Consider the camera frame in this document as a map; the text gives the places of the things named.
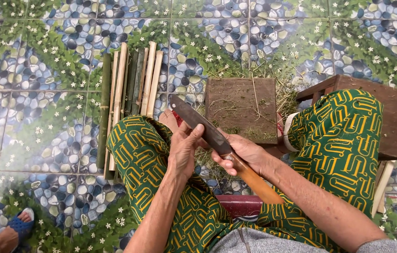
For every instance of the person's right hand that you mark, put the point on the person's right hand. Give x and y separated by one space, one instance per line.
251 153

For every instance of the person's left hand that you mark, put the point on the person's left hand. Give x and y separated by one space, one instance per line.
180 151

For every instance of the person's right fingers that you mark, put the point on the person's right fingers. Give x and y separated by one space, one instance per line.
223 163

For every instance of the red plastic stool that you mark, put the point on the red plastic stool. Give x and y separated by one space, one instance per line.
240 205

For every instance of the brown wooden chopping block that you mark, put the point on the brown wooden chopping block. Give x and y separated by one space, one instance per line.
242 109

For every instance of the red sandal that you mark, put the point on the red sandal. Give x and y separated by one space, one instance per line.
279 123
178 118

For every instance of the person's left foot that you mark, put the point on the person's left foot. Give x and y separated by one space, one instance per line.
167 120

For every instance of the green yellow patterned trousers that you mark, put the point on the green yellow patterned trousers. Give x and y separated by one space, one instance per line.
142 151

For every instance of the grey shirt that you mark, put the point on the grey shirt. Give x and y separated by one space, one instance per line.
265 242

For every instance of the pile of split bamboo strips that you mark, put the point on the pile of split bamboo strips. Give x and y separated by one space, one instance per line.
128 91

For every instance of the bundle of pale bamboo slats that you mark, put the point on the bundle of pale bamboo slats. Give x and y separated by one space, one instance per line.
384 179

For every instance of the brown wooden stool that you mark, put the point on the brown wooden stool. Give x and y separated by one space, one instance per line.
393 116

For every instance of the blue rubber sandal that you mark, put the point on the blue rubber sandal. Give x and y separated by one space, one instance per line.
22 225

